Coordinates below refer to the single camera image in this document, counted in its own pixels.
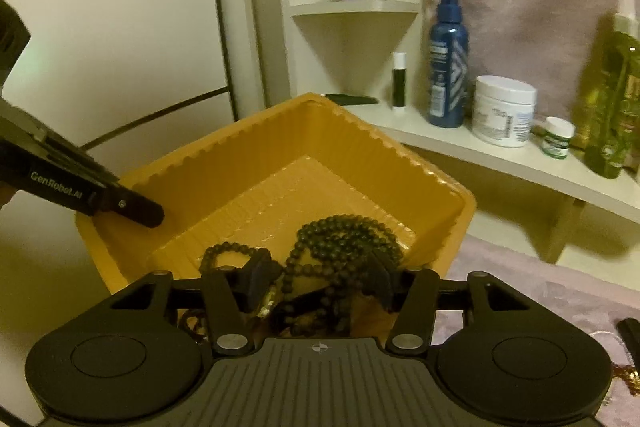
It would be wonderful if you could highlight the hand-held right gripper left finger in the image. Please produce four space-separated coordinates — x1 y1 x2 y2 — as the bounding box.
107 252 281 355

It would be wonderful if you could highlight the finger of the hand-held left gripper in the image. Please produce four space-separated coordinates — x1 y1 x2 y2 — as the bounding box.
95 181 166 229

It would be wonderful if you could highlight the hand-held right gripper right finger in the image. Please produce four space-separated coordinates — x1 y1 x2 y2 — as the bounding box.
362 252 516 355

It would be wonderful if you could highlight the dark bead bracelet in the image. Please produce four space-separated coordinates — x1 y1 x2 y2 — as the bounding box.
180 243 273 343

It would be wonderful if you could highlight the dark bead necklace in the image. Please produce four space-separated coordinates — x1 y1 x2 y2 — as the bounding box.
270 214 406 338

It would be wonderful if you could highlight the orange plastic tray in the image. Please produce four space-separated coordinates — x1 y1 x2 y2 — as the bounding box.
75 92 477 348

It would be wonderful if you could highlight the white shelf unit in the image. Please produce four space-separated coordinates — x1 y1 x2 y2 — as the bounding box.
245 0 640 265

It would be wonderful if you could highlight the pink plush blanket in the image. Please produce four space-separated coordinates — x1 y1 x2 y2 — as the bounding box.
440 232 640 427

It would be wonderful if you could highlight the black tube with white cap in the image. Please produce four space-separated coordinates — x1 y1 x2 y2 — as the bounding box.
324 93 379 106

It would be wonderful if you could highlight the black white lip balm stick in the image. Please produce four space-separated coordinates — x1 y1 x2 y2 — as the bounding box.
391 52 408 112

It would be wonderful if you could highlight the white cream jar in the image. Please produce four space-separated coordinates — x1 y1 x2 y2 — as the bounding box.
471 75 537 148

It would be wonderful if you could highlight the blue spray bottle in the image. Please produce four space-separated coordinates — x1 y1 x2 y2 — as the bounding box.
426 0 471 129

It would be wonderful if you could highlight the small green label jar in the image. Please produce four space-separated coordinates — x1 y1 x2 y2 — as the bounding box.
540 117 576 159

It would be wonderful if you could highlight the green spray bottle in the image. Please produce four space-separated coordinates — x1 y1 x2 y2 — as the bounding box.
582 0 640 180

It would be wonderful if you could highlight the pink hanging towel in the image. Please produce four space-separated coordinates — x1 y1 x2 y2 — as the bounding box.
415 0 640 128

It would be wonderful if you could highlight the gold chain necklace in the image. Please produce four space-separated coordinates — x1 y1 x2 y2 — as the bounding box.
612 364 640 403

